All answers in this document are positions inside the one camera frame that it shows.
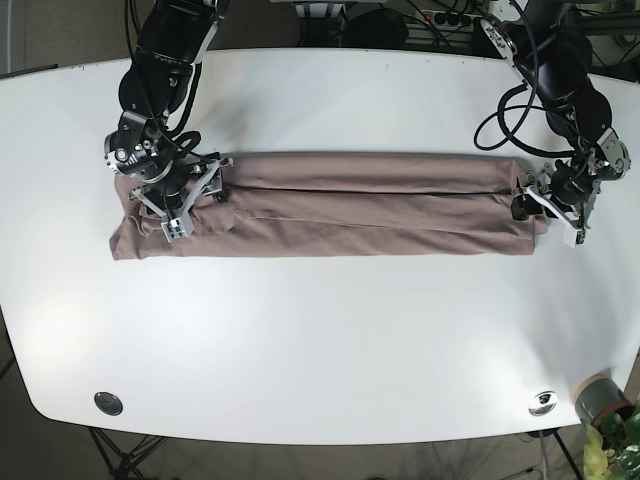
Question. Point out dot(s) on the grey plant pot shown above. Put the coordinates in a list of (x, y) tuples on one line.
[(599, 396)]

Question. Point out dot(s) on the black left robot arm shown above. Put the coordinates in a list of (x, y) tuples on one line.
[(553, 66)]

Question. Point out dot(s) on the dusty pink T-shirt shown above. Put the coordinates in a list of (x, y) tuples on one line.
[(326, 205)]

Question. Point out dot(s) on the green potted plant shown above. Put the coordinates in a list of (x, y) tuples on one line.
[(612, 450)]

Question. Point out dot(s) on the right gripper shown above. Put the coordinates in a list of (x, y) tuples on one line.
[(171, 176)]

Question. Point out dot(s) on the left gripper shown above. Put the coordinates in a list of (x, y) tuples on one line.
[(568, 191)]

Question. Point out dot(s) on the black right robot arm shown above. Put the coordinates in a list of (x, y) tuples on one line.
[(166, 53)]

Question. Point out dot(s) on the right metal table grommet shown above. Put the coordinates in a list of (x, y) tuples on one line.
[(543, 403)]

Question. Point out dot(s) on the left metal table grommet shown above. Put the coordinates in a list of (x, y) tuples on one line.
[(108, 403)]

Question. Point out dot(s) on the metal table grommet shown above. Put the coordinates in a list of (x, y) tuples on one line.
[(108, 403), (543, 403)]

